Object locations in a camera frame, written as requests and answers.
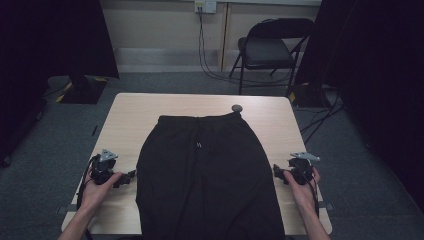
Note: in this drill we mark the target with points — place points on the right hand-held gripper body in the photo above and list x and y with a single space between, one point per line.
301 168

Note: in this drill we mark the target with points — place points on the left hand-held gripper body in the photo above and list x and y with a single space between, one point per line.
103 166

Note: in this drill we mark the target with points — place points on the black pants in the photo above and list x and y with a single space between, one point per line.
206 180

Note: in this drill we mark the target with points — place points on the person's right hand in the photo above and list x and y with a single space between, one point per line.
301 195

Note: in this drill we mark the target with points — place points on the person's left hand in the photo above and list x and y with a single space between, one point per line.
96 193

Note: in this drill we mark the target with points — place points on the grey tape strip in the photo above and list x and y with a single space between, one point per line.
66 209
327 205

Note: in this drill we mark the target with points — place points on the black stand base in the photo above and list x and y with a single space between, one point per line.
83 90
306 96

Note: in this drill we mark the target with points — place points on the grey round table grommet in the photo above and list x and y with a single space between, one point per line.
237 107

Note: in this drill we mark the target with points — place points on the black folding chair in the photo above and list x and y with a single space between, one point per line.
266 50

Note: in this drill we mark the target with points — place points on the black curtain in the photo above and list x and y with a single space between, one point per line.
376 66
50 43

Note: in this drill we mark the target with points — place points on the white wall socket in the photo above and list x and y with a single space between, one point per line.
205 5

